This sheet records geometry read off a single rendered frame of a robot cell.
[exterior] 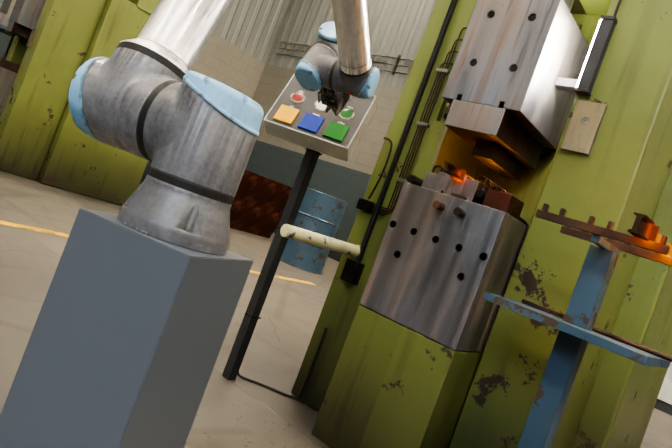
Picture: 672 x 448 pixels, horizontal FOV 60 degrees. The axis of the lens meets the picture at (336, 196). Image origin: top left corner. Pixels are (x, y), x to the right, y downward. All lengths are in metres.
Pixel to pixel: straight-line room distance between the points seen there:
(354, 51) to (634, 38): 0.99
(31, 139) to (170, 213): 5.39
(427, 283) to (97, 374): 1.18
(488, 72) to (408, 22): 8.21
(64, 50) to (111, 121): 5.26
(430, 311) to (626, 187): 0.71
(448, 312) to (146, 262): 1.15
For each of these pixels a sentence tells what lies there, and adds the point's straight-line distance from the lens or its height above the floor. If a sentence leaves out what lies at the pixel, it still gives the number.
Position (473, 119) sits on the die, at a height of 1.19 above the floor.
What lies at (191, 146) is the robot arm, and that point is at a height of 0.75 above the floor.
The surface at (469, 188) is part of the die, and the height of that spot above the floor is 0.96.
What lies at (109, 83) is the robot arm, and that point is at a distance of 1.09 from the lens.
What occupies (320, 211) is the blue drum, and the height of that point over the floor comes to 0.68.
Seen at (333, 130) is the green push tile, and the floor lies 1.01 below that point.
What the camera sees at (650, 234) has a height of 0.93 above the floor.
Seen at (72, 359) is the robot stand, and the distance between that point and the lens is 1.02.
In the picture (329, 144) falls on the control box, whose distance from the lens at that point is 2.10.
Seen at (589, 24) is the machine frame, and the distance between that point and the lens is 2.62.
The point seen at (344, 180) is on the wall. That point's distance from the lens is 9.78.
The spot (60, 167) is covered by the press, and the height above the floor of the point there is 0.20.
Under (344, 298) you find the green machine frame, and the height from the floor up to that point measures 0.43.
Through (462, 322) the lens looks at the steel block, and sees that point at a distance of 1.85.
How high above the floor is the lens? 0.74
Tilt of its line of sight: 1 degrees up
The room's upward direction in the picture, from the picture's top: 20 degrees clockwise
